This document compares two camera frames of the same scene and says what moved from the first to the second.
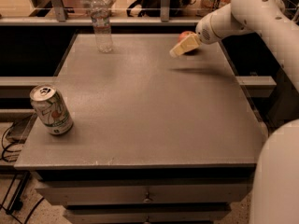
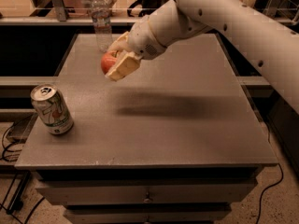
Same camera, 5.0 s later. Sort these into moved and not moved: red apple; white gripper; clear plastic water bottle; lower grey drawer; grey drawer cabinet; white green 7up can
Moved: red apple; white gripper
Not moved: grey drawer cabinet; white green 7up can; lower grey drawer; clear plastic water bottle
